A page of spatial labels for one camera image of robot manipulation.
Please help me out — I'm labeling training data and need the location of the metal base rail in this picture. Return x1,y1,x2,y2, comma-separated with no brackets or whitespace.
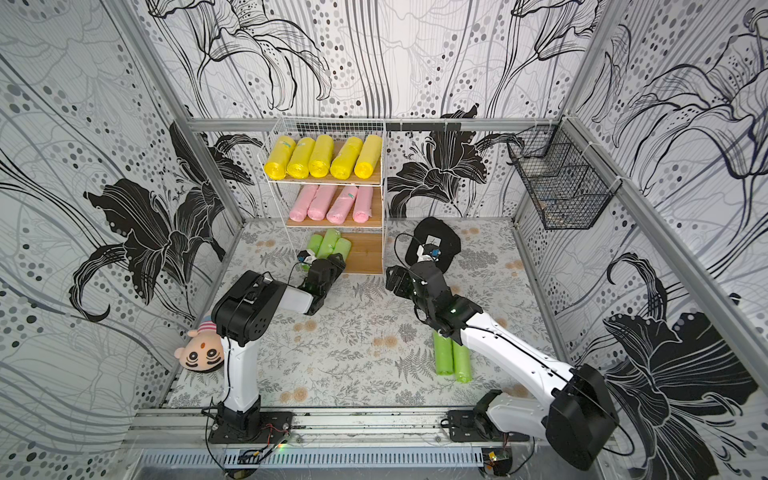
124,407,564,470

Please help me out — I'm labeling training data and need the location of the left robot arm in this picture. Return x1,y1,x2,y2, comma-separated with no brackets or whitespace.
211,253,346,430

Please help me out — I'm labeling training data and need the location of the black wire wall basket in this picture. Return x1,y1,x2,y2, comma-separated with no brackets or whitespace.
506,124,613,230

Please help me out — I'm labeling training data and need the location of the yellow trash bag roll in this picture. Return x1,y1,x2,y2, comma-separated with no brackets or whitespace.
308,135,335,178
330,137,363,180
286,137,315,180
264,135,296,181
354,135,383,179

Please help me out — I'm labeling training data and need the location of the plush toy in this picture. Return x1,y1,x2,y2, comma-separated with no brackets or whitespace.
174,316,224,373

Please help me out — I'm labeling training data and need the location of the green trash bag roll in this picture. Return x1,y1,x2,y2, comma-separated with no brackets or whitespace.
452,342,473,384
332,237,352,262
306,233,323,256
433,331,454,376
317,229,341,259

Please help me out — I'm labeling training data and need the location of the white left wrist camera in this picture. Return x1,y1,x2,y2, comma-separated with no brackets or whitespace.
297,250,317,270

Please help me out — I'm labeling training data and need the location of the black cap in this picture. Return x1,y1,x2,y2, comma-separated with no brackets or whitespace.
405,217,461,273

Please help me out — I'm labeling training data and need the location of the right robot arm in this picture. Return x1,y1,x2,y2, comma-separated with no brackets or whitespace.
386,261,620,471

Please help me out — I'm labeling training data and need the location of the white wire wooden shelf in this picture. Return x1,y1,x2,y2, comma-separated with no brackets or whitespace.
260,117,386,275

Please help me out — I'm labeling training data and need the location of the pink trash bag roll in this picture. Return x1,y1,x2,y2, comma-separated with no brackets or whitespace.
307,184,337,221
326,185,359,225
289,184,319,222
352,185,374,224

